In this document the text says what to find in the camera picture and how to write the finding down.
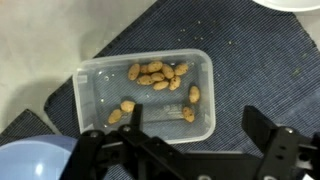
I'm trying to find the dark blue placemat far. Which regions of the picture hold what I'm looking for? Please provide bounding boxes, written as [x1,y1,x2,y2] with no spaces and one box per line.
[0,109,53,145]

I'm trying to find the clear plastic lunchbox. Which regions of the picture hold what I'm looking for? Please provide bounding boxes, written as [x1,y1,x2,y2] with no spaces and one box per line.
[72,49,216,144]

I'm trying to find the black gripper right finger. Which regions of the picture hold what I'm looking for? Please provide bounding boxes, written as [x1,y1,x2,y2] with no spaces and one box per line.
[241,106,320,180]

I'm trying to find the blue plastic bowl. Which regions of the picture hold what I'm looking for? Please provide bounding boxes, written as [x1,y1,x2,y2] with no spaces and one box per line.
[0,135,77,180]

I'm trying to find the large white plate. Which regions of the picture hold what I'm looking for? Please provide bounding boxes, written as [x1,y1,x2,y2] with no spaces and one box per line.
[252,0,320,12]

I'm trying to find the brown snack pieces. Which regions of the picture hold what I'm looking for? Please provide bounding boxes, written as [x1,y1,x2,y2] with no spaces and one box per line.
[107,61,189,124]

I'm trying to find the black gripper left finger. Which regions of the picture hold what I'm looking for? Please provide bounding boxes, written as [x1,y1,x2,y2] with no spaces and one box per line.
[59,104,186,180]

